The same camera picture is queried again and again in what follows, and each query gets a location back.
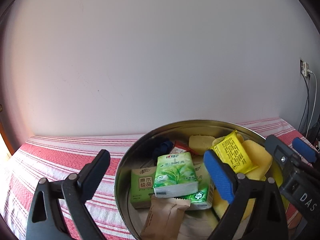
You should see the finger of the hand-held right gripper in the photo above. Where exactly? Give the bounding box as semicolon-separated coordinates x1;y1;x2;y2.
264;134;304;178
292;137;320;177

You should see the red snack packet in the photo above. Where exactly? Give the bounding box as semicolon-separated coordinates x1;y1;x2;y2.
172;141;194;155

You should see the green tea-leaf tissue pack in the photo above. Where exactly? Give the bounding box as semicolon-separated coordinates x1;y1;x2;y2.
189;163;215;210
153;152;199;198

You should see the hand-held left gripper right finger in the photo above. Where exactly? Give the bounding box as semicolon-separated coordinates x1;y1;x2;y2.
203;149;289;240

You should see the white power cable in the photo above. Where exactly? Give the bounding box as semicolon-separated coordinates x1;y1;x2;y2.
306;71;317;136

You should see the yellow snack packet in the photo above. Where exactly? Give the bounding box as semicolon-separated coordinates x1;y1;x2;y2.
211;129;260;175

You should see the blue cloth ball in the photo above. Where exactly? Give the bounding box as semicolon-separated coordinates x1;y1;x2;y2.
152;141;175;161

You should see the olive green tissue pack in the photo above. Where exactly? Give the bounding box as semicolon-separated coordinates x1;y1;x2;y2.
130;167;155;209

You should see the brown wooden door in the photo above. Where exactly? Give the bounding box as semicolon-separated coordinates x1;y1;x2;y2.
0;104;14;159

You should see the round metal tin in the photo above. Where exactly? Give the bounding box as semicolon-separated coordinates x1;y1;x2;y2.
114;120;289;240

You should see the plain yellow sponge wedge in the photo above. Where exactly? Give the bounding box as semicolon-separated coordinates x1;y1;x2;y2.
188;134;216;156

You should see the yellow sponge with green pad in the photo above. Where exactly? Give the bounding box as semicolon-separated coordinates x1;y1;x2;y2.
211;189;257;227
241;140;273;181

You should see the red striped tablecloth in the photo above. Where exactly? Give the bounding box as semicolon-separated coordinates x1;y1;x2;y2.
0;116;320;240

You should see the beige snack packet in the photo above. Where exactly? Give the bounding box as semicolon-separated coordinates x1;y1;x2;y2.
140;195;191;240

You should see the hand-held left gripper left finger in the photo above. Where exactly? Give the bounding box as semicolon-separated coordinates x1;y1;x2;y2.
25;149;111;240

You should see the white wall socket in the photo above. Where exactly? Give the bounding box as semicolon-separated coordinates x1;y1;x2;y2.
300;58;313;77

